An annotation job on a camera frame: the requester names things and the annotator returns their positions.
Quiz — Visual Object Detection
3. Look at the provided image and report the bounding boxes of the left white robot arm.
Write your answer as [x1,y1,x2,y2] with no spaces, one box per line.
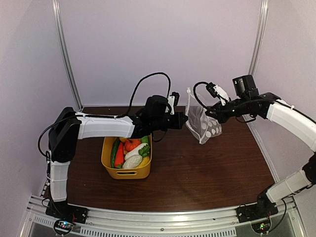
[48,93,188,219]

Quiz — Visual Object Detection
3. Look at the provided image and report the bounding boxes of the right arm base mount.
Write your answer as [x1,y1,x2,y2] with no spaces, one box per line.
[235,203,278,235]

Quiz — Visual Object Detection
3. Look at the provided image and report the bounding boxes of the right aluminium frame post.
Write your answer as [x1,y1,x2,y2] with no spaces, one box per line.
[248,0,269,75]

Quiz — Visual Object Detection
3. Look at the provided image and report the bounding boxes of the left aluminium frame post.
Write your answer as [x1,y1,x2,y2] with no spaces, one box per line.
[52,0,84,111]

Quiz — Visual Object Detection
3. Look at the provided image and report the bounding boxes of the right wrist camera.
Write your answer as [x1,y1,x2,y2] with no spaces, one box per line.
[206,82,230,106]

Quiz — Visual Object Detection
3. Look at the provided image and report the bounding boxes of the dark green toy cucumber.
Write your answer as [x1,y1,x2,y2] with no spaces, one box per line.
[110,138,120,168]

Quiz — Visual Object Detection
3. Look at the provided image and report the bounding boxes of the aluminium frame post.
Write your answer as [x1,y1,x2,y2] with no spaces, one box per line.
[52,0,84,111]
[248,0,269,75]

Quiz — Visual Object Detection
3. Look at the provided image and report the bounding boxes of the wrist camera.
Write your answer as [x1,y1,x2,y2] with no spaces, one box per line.
[206,82,230,106]
[165,92,180,115]

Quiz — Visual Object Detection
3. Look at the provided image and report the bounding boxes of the orange toy pumpkin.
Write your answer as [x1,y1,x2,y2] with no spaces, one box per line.
[124,139,141,152]

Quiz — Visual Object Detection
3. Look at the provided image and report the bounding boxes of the black cable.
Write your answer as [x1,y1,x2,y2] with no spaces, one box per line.
[193,81,215,112]
[38,72,172,158]

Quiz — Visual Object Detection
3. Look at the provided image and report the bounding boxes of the white toy radish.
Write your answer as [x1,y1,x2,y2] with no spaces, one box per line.
[124,143,151,160]

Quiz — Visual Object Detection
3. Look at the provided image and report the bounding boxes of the polka dot zip bag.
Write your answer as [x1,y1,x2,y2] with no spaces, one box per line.
[185,87,222,145]

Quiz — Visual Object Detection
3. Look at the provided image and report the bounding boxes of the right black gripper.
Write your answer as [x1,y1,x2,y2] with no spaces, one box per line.
[206,97,249,123]

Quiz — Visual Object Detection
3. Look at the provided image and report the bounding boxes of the left black cable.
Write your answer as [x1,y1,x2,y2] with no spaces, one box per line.
[38,72,172,158]

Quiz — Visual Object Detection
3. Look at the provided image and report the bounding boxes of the right black cable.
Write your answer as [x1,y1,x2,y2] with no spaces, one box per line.
[193,81,215,112]

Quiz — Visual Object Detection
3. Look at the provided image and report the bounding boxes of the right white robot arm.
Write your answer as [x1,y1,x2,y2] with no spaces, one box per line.
[205,75,316,218]

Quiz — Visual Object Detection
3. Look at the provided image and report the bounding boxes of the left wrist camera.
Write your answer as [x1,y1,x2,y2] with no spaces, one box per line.
[165,92,180,115]

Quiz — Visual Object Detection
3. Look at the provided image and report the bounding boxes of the yellow plastic basket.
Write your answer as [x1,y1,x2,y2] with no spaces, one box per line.
[101,137,152,180]

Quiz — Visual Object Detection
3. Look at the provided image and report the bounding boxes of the orange toy carrot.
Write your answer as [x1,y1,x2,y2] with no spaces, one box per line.
[114,142,124,168]

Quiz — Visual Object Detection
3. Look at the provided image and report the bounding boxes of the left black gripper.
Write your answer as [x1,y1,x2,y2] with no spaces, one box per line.
[152,112,189,131]

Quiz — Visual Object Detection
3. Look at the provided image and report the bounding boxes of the front aluminium rail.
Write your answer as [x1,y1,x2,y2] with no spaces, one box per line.
[24,194,304,237]

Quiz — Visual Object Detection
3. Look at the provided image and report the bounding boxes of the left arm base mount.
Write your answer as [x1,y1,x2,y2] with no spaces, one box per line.
[45,201,88,236]

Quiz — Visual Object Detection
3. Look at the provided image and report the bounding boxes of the light green toy gourd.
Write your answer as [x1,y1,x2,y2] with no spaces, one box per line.
[140,136,150,145]

